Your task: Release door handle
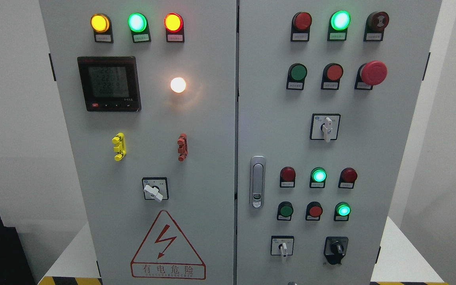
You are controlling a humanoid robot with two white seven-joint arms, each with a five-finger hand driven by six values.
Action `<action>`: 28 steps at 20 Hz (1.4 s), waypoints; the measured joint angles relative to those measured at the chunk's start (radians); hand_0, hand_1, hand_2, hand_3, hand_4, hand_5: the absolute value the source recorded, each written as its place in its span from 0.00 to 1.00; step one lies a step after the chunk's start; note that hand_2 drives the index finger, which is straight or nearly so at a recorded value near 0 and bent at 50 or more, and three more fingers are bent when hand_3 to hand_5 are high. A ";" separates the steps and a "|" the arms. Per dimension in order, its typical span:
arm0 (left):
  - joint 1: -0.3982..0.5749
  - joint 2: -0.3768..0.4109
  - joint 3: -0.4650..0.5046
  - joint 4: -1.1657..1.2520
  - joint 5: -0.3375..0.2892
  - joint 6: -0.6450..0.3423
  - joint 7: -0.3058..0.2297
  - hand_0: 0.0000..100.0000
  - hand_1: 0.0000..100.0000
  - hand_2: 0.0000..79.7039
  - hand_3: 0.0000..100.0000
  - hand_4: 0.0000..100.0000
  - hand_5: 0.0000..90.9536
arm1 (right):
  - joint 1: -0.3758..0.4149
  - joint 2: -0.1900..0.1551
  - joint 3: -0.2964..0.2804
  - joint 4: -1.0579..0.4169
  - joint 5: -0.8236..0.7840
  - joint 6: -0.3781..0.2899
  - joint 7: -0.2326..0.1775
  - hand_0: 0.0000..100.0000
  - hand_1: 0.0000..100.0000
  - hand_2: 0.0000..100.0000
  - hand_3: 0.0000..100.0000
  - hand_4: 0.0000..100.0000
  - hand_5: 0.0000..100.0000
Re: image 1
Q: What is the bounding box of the red push button lower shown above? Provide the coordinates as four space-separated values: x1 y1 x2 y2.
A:
305 201 323 221

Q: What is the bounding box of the red lit indicator light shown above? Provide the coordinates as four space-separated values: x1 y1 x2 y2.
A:
163 13 184 43

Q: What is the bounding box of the red push button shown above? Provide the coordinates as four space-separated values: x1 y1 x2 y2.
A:
321 63 344 90
305 201 323 221

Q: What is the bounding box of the black box with antenna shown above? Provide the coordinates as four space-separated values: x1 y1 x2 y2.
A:
0 216 36 285

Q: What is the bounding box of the yellow indicator light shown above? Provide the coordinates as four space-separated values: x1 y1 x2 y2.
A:
90 13 113 43

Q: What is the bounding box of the dark red indicator middle right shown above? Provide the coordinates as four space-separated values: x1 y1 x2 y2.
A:
338 167 358 189

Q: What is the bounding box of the black rotary switch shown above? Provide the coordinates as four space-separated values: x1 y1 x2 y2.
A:
323 236 349 265

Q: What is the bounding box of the grey right cabinet door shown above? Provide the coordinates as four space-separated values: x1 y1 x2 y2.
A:
237 0 441 285

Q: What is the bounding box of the green push button lower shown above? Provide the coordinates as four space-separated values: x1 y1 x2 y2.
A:
276 201 294 221

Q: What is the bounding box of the silver door handle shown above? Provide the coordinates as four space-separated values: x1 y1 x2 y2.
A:
249 156 266 209

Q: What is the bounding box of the white glowing indicator light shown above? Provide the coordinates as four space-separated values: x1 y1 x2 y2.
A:
170 76 187 93

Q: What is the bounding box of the white selector switch lower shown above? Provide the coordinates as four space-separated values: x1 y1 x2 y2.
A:
271 235 295 263

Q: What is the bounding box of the green indicator light top left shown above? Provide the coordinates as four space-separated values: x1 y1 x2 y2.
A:
128 13 151 43

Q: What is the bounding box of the green push button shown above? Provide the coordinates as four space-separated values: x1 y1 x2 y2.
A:
276 201 294 221
286 63 308 90

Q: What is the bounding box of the dark red indicator top right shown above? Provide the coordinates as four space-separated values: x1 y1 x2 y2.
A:
290 11 312 42

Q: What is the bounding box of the white selector switch upper right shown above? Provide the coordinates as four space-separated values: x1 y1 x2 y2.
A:
310 113 341 142

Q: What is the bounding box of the grey cabinet door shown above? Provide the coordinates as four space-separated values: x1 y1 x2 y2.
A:
237 0 441 285
39 0 238 285

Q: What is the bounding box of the grey left cabinet door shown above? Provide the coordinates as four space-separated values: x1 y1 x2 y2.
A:
39 0 238 285

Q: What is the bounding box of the yellow terminal clip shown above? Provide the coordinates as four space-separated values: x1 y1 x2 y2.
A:
112 132 126 161

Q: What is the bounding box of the white platform base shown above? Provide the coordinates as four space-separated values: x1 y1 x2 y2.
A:
39 218 445 285

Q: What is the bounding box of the green lit button lower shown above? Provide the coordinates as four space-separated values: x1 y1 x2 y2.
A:
334 202 351 222

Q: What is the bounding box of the red black buzzer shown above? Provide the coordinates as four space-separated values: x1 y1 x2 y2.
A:
364 11 390 42

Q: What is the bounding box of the green indicator light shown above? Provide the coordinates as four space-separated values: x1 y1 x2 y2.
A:
309 167 327 189
128 13 151 43
327 10 351 41

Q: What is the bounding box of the dark red indicator middle left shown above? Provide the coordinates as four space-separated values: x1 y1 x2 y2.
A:
280 166 296 188

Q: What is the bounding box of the red terminal clip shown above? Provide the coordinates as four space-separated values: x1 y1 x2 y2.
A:
177 133 188 162

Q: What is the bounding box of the dark red indicator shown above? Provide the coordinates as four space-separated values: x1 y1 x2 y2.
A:
290 11 312 42
338 167 358 189
280 166 296 188

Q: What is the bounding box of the red push button upper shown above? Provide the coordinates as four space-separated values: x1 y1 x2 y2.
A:
321 63 344 90

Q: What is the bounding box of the black digital power meter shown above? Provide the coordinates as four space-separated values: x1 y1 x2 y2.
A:
77 56 141 112

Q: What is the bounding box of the green indicator light middle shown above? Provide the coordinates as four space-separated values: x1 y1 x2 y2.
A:
309 167 327 189

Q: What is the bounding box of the red high voltage warning sticker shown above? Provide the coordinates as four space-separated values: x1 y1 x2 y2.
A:
130 210 206 280

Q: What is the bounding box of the green indicator light top right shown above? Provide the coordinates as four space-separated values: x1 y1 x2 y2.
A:
327 10 351 41

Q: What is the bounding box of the green push button upper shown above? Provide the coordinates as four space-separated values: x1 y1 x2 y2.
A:
286 63 308 90

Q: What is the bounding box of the red emergency stop button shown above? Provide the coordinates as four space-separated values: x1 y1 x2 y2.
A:
354 60 388 90

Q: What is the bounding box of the left door white selector switch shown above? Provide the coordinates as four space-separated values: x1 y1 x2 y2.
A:
142 177 169 202

